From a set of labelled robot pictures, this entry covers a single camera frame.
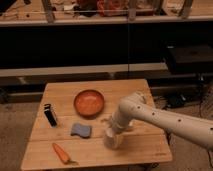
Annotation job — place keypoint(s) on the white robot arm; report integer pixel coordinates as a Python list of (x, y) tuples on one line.
[(132, 107)]

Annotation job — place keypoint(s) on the orange toy carrot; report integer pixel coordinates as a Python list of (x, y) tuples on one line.
[(62, 154)]

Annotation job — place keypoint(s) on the white ceramic cup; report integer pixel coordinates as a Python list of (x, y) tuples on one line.
[(112, 140)]

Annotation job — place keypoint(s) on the black box on right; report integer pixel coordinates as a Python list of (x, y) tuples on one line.
[(190, 59)]

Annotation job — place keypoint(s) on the black stapler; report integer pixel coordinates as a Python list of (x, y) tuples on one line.
[(50, 115)]

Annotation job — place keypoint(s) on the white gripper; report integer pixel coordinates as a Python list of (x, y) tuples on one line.
[(114, 125)]

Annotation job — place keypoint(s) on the blue eraser sponge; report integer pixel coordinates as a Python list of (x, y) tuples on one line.
[(83, 131)]

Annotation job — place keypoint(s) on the orange bowl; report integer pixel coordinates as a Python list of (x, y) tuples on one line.
[(89, 103)]

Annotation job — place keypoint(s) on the wooden table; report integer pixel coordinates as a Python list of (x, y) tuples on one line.
[(144, 144)]

